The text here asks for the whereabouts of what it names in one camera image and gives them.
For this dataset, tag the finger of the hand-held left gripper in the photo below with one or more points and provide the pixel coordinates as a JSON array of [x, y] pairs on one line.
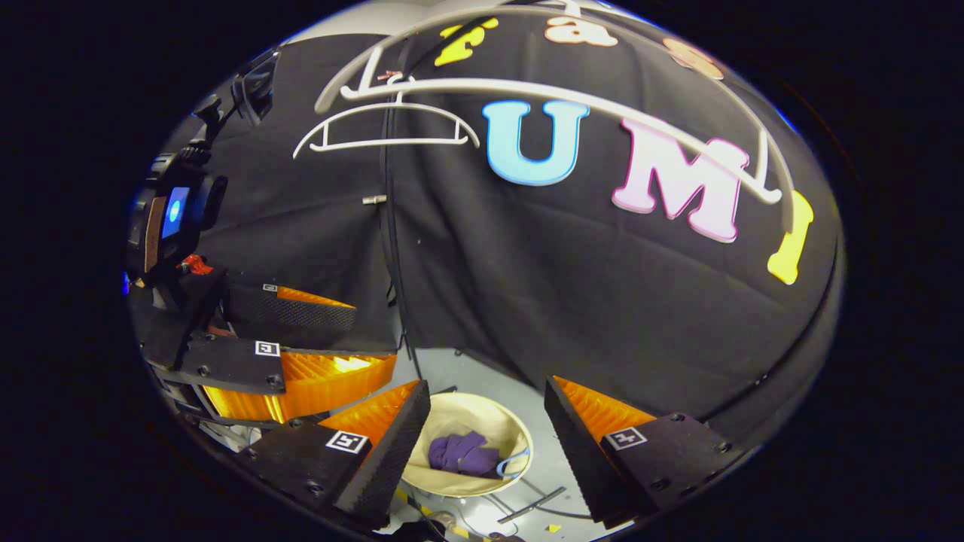
[[286, 320], [233, 365]]

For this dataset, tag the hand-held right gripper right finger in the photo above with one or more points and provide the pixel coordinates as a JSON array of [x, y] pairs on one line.
[[576, 452]]

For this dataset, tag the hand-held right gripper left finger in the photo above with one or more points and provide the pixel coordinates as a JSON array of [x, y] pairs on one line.
[[392, 459]]

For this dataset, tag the beige laundry hamper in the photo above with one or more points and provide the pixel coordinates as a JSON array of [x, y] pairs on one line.
[[459, 410]]

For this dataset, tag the white plastic clothes hanger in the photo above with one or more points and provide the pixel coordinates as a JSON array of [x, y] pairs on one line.
[[527, 92], [376, 142]]

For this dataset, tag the grey metal bar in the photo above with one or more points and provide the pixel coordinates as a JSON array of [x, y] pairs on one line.
[[531, 505]]

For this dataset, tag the small red clip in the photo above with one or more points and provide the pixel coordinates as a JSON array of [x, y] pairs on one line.
[[389, 75]]

